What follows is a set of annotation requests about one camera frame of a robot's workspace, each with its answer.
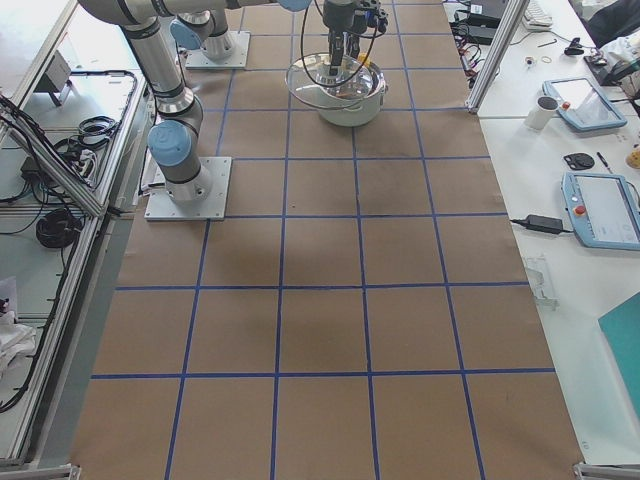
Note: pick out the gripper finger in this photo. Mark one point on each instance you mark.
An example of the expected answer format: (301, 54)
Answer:
(353, 45)

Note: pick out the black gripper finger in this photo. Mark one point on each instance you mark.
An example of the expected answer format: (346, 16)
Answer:
(336, 50)

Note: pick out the glass pot lid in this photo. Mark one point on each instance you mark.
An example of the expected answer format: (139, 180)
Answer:
(308, 80)

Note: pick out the yellow plastic corn cob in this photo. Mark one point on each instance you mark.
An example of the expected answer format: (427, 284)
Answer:
(364, 59)

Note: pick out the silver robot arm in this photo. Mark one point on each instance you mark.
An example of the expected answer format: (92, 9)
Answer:
(173, 141)
(190, 30)

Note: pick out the white mug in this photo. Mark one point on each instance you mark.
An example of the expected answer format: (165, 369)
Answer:
(543, 110)

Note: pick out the far blue teach pendant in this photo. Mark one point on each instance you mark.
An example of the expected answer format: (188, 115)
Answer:
(583, 104)

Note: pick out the blue teach pendant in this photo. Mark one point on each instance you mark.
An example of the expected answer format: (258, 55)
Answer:
(583, 104)
(601, 210)

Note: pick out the black computer mouse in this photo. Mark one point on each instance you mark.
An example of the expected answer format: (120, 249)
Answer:
(579, 161)

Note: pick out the brown grid table mat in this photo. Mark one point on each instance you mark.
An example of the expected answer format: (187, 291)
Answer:
(362, 311)

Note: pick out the black power adapter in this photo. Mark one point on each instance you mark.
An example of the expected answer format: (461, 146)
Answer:
(542, 224)

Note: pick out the near blue teach pendant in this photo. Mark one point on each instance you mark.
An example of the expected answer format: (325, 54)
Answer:
(601, 210)

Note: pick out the teal folder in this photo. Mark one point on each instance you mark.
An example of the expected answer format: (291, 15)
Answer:
(620, 327)

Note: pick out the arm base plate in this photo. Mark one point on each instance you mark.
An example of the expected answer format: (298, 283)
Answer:
(203, 198)
(227, 51)

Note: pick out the aluminium frame post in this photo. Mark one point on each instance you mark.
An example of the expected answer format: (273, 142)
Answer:
(509, 23)

